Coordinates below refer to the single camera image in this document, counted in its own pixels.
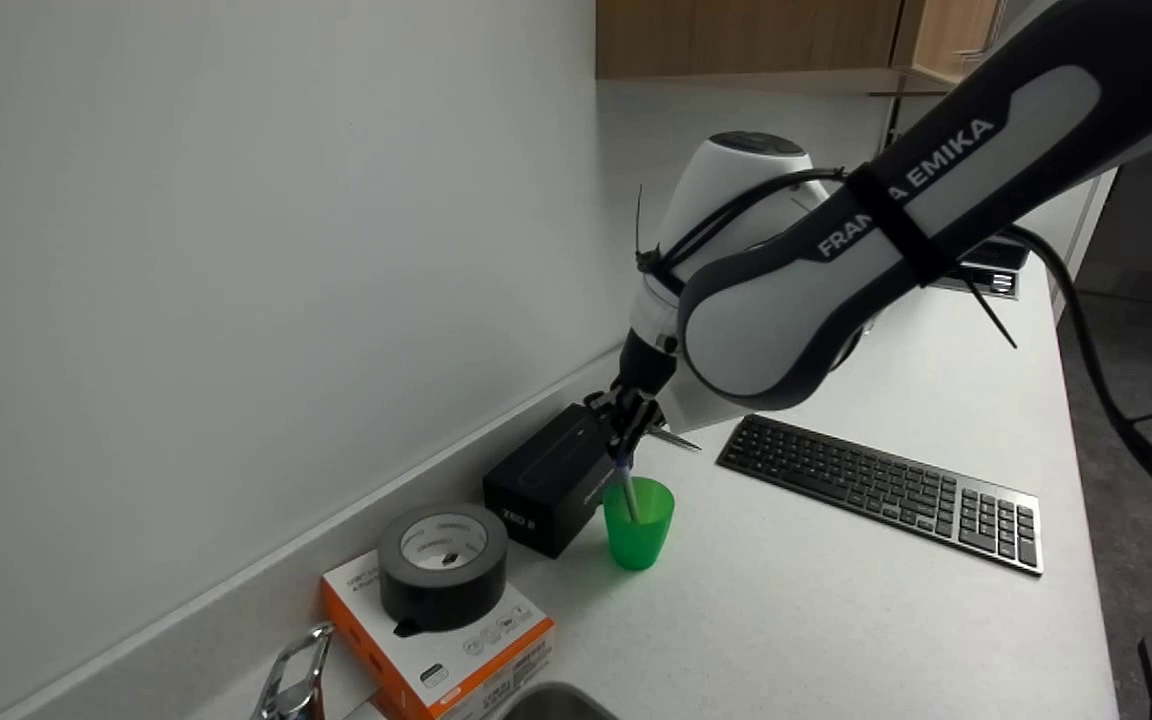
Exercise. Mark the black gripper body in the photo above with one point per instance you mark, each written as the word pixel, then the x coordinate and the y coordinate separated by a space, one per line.
pixel 636 383

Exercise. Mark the blue pen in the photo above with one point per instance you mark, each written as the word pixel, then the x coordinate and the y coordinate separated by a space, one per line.
pixel 629 498

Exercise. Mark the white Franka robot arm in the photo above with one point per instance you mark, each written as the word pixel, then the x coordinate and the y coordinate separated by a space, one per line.
pixel 868 227

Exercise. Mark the green plastic cup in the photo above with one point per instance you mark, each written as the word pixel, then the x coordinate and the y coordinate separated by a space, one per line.
pixel 642 531

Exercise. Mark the black rectangular box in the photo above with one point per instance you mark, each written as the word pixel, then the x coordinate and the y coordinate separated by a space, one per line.
pixel 547 481

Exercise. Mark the black and grey keyboard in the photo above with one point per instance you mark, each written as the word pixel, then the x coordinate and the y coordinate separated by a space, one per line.
pixel 878 484

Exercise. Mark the dark sink basin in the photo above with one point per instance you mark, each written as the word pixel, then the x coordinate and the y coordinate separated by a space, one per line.
pixel 561 706

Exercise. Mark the orange and white box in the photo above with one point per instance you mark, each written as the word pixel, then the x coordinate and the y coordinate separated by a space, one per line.
pixel 448 661

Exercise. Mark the black recessed counter tray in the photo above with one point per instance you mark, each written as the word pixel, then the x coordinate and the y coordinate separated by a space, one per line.
pixel 1001 272

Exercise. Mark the chrome faucet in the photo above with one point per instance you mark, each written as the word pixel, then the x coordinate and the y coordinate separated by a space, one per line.
pixel 293 683

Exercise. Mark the grey duct tape roll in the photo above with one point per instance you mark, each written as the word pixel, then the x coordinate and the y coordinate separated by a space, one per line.
pixel 443 582

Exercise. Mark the wooden wall cabinet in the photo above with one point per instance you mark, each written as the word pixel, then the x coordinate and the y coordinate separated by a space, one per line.
pixel 748 35

